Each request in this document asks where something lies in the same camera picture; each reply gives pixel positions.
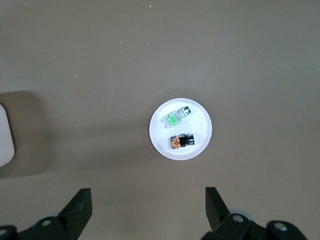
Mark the orange and black switch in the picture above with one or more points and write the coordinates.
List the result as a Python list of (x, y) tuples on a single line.
[(181, 142)]

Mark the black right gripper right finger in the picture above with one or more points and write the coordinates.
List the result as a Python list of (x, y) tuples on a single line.
[(217, 215)]

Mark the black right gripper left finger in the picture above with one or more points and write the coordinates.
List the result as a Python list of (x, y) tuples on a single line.
[(72, 217)]

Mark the white lidded container box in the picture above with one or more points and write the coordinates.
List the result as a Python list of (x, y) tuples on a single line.
[(6, 140)]

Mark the pink round plate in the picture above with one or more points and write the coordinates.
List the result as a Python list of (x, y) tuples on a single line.
[(200, 125)]

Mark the green and white switch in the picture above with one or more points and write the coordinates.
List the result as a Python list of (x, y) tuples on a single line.
[(175, 118)]

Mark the brown table mat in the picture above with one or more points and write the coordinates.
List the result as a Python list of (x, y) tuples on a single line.
[(100, 62)]

